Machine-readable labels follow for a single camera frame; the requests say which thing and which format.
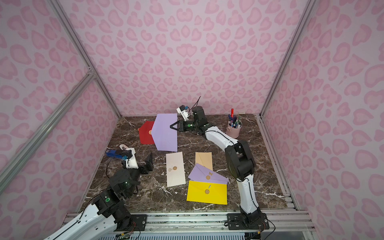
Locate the lilac envelope with butterfly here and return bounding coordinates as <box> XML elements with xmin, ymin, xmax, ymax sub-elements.
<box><xmin>152</xmin><ymin>114</ymin><xmax>178</xmax><ymax>152</ymax></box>

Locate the red envelope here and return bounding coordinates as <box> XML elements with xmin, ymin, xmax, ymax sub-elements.
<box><xmin>139</xmin><ymin>121</ymin><xmax>155</xmax><ymax>145</ymax></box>

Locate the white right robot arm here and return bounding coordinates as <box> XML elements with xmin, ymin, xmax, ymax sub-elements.
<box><xmin>170</xmin><ymin>105</ymin><xmax>262</xmax><ymax>225</ymax></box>

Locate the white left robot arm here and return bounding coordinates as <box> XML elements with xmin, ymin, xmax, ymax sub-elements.
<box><xmin>46</xmin><ymin>153</ymin><xmax>154</xmax><ymax>240</ymax></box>

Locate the cream white envelope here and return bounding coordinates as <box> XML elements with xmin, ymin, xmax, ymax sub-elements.
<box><xmin>166</xmin><ymin>152</ymin><xmax>186</xmax><ymax>187</ymax></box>

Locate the tan kraft envelope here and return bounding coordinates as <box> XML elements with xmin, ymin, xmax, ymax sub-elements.
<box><xmin>195</xmin><ymin>152</ymin><xmax>213</xmax><ymax>170</ymax></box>

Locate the yellow envelope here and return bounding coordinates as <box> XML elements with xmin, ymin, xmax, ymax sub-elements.
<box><xmin>187</xmin><ymin>181</ymin><xmax>228</xmax><ymax>205</ymax></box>

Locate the white tape dispenser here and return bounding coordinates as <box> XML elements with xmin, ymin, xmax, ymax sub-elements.
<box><xmin>119</xmin><ymin>144</ymin><xmax>130</xmax><ymax>151</ymax></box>

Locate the pink pen cup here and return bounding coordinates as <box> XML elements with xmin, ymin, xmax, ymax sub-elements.
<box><xmin>226</xmin><ymin>119</ymin><xmax>242</xmax><ymax>139</ymax></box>

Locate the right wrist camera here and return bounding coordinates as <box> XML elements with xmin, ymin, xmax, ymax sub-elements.
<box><xmin>177</xmin><ymin>105</ymin><xmax>190</xmax><ymax>122</ymax></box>

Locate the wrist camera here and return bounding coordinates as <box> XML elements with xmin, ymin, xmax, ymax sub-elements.
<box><xmin>123</xmin><ymin>148</ymin><xmax>139</xmax><ymax>169</ymax></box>
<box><xmin>177</xmin><ymin>105</ymin><xmax>190</xmax><ymax>122</ymax></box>

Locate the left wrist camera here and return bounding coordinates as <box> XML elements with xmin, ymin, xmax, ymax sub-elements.
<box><xmin>123</xmin><ymin>148</ymin><xmax>139</xmax><ymax>169</ymax></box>

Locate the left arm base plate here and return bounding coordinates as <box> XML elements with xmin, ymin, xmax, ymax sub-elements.
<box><xmin>116</xmin><ymin>214</ymin><xmax>148</xmax><ymax>232</ymax></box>

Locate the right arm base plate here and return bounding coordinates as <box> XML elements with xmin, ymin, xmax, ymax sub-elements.
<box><xmin>224</xmin><ymin>213</ymin><xmax>270</xmax><ymax>232</ymax></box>

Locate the aluminium mounting rail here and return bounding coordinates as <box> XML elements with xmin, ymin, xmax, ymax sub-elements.
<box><xmin>62</xmin><ymin>209</ymin><xmax>316</xmax><ymax>240</ymax></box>

